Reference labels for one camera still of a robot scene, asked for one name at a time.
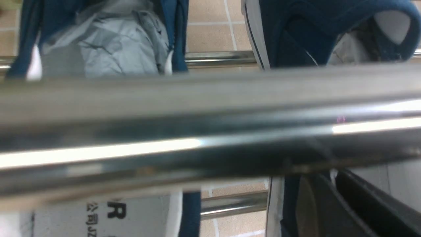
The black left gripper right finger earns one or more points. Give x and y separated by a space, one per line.
384 214

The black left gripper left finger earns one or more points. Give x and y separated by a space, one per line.
322 212

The navy canvas shoe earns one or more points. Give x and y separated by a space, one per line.
94 39
292 33

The silver metal shoe rack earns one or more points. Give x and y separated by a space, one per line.
73 139

